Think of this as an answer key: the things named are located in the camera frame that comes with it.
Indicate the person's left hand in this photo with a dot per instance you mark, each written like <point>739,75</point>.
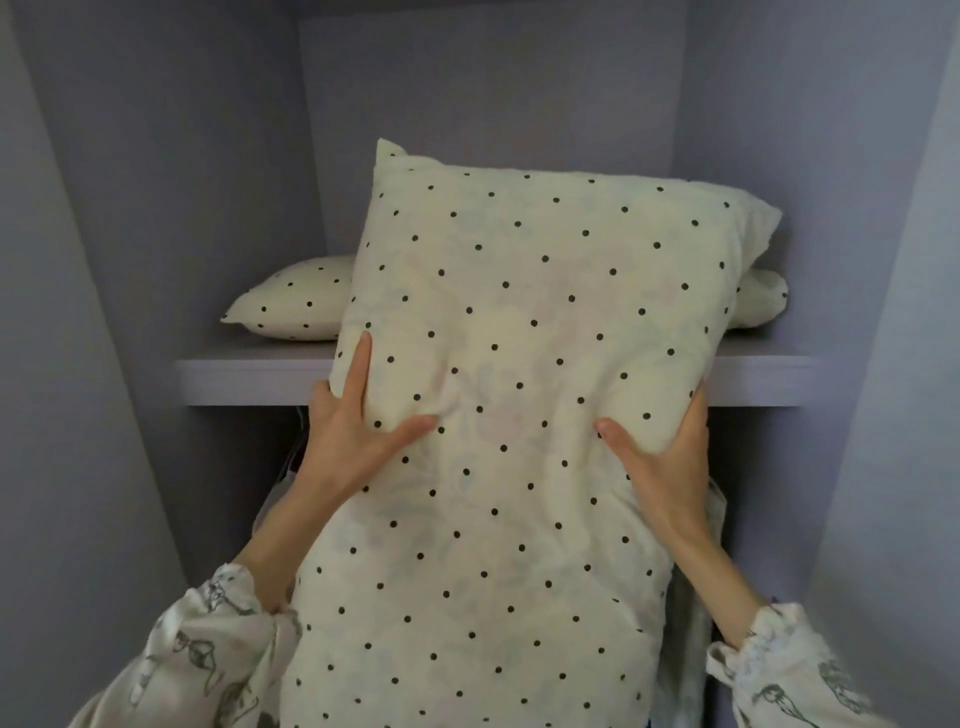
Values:
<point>345,450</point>

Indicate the person's right hand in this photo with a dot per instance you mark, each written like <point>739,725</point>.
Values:
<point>675,480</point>

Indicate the person's right forearm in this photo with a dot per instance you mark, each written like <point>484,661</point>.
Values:
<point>772,660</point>

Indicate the cream polka dot pillow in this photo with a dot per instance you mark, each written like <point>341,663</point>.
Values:
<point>525,375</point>
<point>300,300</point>

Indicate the white wardrobe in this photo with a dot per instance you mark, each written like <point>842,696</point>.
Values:
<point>112,225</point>

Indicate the person's left forearm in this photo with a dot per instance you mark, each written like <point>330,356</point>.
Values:
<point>210,645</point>

